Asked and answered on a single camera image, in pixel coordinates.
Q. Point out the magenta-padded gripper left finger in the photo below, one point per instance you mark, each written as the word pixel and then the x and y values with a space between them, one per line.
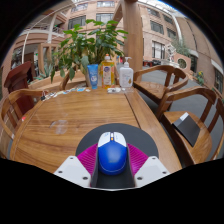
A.
pixel 71 170

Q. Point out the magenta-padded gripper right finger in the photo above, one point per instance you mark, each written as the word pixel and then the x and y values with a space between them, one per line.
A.
pixel 151 170

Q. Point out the blue and white computer mouse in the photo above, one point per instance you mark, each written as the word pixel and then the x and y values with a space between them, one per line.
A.
pixel 112 156

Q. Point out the round dark grey mouse pad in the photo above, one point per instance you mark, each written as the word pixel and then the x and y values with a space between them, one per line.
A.
pixel 140 136

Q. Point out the clear plastic sheet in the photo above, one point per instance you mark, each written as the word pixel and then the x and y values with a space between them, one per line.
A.
pixel 59 127

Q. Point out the black notebook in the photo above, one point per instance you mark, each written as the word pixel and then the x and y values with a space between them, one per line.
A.
pixel 188 128

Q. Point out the small white packet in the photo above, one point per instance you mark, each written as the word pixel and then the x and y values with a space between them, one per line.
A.
pixel 114 90

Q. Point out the blue squeeze tube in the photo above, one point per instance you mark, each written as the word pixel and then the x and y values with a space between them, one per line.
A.
pixel 93 76

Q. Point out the white pump bottle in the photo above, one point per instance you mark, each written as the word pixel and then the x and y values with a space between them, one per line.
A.
pixel 126 76

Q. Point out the yellow dish soap bottle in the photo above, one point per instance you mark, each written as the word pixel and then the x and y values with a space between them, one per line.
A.
pixel 107 73

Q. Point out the large leafy potted plant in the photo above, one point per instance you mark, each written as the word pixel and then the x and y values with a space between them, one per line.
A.
pixel 83 43

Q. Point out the wooden pillar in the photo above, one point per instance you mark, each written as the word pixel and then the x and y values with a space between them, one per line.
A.
pixel 131 33

